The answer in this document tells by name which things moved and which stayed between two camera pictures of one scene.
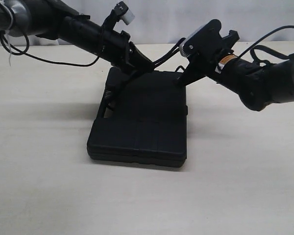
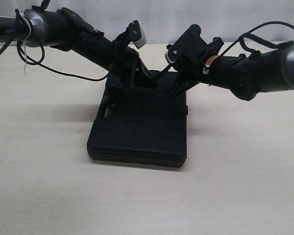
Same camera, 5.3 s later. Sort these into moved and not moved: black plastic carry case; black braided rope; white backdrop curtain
Moved: black braided rope
Not moved: black plastic carry case; white backdrop curtain
